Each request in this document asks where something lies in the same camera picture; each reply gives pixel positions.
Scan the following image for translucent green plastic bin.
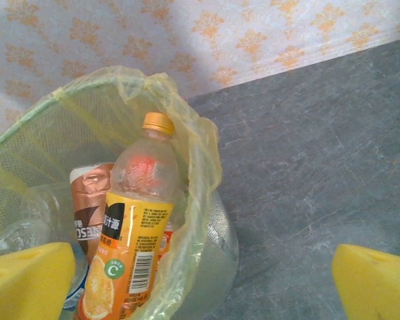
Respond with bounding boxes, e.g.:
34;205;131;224
0;66;240;320

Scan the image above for brown coffee drink bottle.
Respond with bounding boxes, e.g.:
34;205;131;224
69;162;117;264

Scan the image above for orange juice bottle yellow label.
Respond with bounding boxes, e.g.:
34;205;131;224
73;112;181;320

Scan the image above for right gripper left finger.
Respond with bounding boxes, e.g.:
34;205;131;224
0;241;77;320

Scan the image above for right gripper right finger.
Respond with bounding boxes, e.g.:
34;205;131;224
331;243;400;320

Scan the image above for blue label water bottle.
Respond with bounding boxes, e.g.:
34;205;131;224
0;186;89;313

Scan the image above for yellow plastic bin liner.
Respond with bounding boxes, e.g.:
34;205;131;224
0;65;225;320

